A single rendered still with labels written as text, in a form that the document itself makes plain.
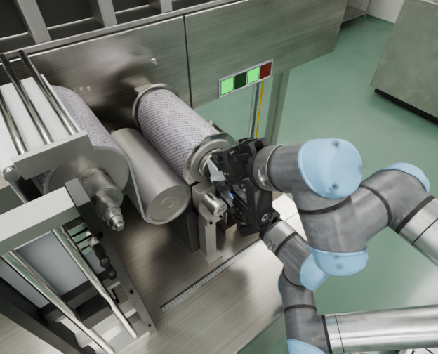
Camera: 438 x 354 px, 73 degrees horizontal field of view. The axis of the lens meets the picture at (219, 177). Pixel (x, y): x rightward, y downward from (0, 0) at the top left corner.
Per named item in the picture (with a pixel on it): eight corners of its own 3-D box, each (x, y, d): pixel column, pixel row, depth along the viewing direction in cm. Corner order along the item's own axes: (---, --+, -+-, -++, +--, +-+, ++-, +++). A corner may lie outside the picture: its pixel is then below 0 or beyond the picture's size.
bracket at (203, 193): (210, 267, 88) (207, 204, 66) (198, 251, 92) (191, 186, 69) (223, 258, 90) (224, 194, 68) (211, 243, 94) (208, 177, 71)
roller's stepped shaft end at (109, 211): (113, 239, 47) (107, 227, 45) (98, 213, 50) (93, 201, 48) (131, 228, 48) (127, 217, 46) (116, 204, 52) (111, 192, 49)
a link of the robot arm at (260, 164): (310, 179, 48) (274, 203, 45) (291, 178, 52) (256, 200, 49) (295, 136, 47) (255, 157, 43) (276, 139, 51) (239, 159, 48)
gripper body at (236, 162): (238, 138, 61) (275, 131, 50) (253, 176, 63) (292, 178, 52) (208, 154, 58) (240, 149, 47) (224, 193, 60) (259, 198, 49)
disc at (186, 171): (186, 196, 71) (180, 149, 60) (184, 194, 71) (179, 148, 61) (234, 170, 77) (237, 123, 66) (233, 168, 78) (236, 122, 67)
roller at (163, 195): (151, 232, 72) (141, 201, 63) (109, 171, 85) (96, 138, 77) (192, 208, 76) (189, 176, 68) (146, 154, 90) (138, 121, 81)
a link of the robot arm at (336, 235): (398, 246, 43) (379, 178, 41) (345, 289, 39) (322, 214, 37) (353, 235, 51) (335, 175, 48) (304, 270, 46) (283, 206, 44)
